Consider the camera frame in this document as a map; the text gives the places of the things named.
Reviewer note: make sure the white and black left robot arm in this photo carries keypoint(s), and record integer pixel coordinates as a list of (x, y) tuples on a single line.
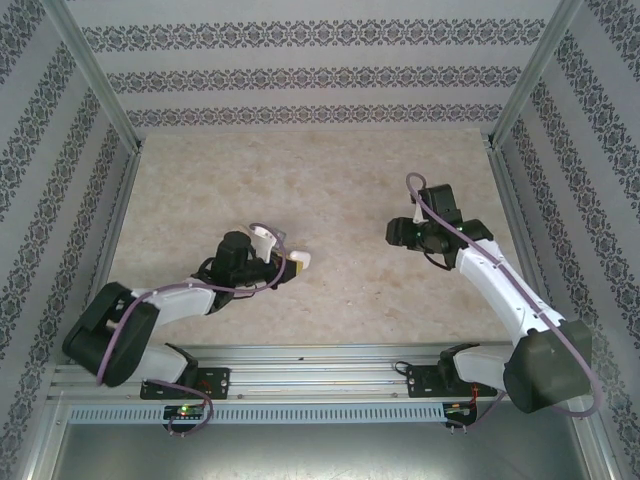
[(110, 330)]

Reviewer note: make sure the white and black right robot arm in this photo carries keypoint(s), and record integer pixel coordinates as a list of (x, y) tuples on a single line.
[(545, 370)]

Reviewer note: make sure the grey metal shelf panel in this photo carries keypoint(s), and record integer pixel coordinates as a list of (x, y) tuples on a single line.
[(325, 450)]

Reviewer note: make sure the aluminium side rail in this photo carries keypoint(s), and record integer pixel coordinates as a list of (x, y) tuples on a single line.
[(111, 250), (529, 250)]

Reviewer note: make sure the aluminium rail beam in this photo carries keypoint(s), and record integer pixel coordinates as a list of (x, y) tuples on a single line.
[(325, 375)]

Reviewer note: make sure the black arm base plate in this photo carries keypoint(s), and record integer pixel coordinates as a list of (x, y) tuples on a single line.
[(425, 382), (217, 382)]

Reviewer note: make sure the aluminium frame post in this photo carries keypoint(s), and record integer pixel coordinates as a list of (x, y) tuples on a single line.
[(537, 70), (90, 70)]

